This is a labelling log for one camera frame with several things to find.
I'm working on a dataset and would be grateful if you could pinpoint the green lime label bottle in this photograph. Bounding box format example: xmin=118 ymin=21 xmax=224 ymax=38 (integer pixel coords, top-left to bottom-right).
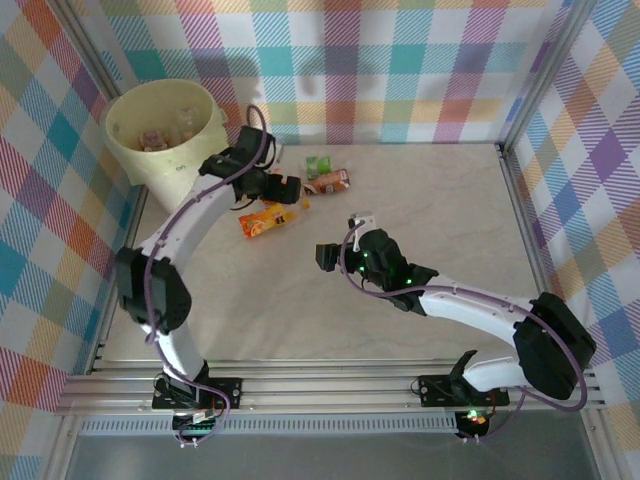
xmin=305 ymin=155 xmax=335 ymax=177

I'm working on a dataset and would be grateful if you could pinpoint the clear bottle with white cap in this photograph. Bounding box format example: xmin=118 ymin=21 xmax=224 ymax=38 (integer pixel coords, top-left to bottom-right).
xmin=175 ymin=105 xmax=202 ymax=144

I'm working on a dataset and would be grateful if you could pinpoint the cream plastic bin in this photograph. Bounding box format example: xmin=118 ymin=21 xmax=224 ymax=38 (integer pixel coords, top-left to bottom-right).
xmin=103 ymin=77 xmax=229 ymax=214

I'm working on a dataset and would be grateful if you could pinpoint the orange juice bottle yellow label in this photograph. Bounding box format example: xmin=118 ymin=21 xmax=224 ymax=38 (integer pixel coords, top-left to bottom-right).
xmin=238 ymin=198 xmax=312 ymax=242

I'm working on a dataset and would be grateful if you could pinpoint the brown coffee bottle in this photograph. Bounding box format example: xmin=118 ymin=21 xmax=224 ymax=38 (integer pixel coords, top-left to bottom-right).
xmin=303 ymin=168 xmax=351 ymax=197

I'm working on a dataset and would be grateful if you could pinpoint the right controller board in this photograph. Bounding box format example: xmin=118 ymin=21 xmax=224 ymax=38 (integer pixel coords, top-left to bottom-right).
xmin=457 ymin=407 xmax=494 ymax=439

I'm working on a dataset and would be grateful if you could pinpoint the controller board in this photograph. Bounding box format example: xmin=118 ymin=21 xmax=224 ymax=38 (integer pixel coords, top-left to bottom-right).
xmin=172 ymin=407 xmax=226 ymax=449
xmin=457 ymin=407 xmax=494 ymax=439

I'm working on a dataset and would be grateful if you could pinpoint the left controller board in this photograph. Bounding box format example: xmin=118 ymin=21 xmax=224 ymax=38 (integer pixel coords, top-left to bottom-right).
xmin=172 ymin=407 xmax=226 ymax=449

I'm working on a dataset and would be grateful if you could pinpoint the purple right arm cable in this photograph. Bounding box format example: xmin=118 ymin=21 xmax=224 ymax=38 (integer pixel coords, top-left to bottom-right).
xmin=338 ymin=222 xmax=589 ymax=444

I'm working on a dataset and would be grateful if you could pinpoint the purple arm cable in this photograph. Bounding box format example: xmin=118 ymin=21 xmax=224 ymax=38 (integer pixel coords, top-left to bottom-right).
xmin=143 ymin=103 xmax=277 ymax=449
xmin=338 ymin=222 xmax=589 ymax=444

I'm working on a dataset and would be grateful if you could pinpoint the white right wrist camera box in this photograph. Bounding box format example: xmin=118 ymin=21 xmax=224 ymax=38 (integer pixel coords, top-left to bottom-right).
xmin=348 ymin=212 xmax=377 ymax=252

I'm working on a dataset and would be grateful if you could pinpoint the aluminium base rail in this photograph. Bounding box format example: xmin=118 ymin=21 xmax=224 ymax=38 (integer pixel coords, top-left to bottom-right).
xmin=54 ymin=357 xmax=609 ymax=416

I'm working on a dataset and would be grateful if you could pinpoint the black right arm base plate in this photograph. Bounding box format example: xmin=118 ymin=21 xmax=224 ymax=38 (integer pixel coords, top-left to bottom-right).
xmin=417 ymin=374 xmax=511 ymax=409

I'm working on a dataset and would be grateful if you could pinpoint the aluminium side rail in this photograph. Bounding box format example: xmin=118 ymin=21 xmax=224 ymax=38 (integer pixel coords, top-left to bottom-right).
xmin=494 ymin=143 xmax=554 ymax=304

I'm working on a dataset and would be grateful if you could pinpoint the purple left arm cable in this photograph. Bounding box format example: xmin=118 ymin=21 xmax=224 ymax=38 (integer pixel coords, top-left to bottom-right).
xmin=143 ymin=103 xmax=277 ymax=449

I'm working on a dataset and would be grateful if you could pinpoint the grey slotted cable duct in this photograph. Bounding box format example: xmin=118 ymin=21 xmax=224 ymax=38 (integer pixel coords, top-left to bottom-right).
xmin=79 ymin=417 xmax=459 ymax=436

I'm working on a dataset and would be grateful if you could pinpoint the aluminium frame post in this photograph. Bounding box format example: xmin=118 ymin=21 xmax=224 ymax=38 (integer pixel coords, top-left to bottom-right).
xmin=497 ymin=0 xmax=601 ymax=154
xmin=57 ymin=0 xmax=126 ymax=99

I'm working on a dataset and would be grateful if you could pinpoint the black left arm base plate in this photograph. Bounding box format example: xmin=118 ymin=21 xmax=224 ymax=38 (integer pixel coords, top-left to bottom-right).
xmin=152 ymin=377 xmax=244 ymax=409

